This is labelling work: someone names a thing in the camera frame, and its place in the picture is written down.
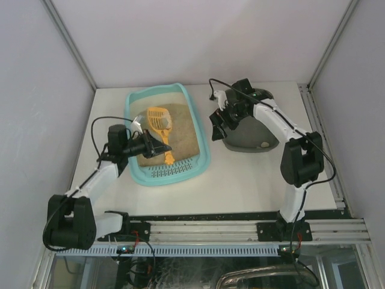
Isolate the dark grey plastic tub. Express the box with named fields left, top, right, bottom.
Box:
left=223, top=78, right=279, bottom=153

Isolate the orange litter scoop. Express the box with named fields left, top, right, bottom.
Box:
left=146, top=107, right=176, bottom=165

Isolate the light blue litter box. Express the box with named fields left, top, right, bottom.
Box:
left=124, top=83, right=211, bottom=187

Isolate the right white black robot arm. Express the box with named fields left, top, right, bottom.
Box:
left=209, top=79, right=324, bottom=227

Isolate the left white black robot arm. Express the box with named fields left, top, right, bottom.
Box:
left=42, top=124, right=171, bottom=252

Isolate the beige cat litter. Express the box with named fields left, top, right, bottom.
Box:
left=135, top=104, right=200, bottom=167

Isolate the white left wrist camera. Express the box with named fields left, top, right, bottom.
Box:
left=130, top=114, right=144, bottom=134

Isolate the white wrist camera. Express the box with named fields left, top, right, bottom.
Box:
left=130, top=114, right=144, bottom=134
left=209, top=90, right=228, bottom=111

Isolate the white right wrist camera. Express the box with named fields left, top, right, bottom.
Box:
left=209, top=90, right=228, bottom=111

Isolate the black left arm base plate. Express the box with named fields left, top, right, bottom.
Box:
left=95, top=211, right=151, bottom=243

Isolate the light blue cable duct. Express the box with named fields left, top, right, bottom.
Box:
left=57, top=244, right=279, bottom=257

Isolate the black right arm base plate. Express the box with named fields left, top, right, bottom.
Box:
left=256, top=220, right=313, bottom=242

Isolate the black left camera cable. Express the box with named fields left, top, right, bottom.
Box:
left=42, top=116, right=135, bottom=252

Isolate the black camera cable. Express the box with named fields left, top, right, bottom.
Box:
left=42, top=116, right=135, bottom=252
left=208, top=78, right=336, bottom=284

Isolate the black right camera cable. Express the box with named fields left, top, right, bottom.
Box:
left=208, top=78, right=336, bottom=284

